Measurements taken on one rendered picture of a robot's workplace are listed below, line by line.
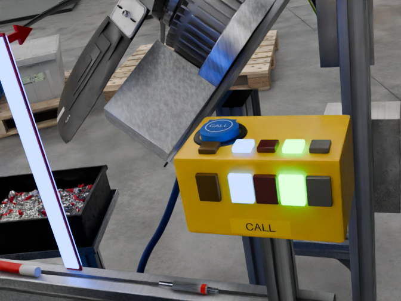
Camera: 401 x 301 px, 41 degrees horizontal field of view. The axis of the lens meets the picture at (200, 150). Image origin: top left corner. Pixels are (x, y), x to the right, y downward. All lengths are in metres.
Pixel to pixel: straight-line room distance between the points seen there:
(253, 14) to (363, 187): 0.41
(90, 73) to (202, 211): 0.56
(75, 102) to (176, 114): 0.25
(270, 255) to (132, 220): 1.92
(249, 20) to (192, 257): 1.45
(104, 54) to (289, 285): 0.59
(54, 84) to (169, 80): 3.01
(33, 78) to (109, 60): 2.87
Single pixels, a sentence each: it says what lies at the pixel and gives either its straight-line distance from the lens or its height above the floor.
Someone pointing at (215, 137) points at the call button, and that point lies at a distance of 0.53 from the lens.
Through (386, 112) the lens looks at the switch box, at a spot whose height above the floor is 0.84.
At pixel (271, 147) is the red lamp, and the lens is 0.49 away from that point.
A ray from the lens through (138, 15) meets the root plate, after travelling 1.00.
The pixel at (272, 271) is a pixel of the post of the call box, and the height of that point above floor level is 0.91.
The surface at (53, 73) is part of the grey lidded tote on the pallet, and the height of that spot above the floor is 0.33.
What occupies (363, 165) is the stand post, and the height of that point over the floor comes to 0.79.
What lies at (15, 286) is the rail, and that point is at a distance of 0.82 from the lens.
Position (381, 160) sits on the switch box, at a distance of 1.15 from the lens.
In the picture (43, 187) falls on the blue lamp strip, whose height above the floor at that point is 1.00.
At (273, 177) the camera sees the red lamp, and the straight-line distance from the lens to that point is 0.49.
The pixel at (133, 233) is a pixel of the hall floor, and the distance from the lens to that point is 2.40.
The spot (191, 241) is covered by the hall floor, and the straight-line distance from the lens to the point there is 2.26.
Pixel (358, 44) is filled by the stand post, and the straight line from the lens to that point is 0.96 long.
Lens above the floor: 1.30
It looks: 26 degrees down
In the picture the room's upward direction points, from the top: 11 degrees counter-clockwise
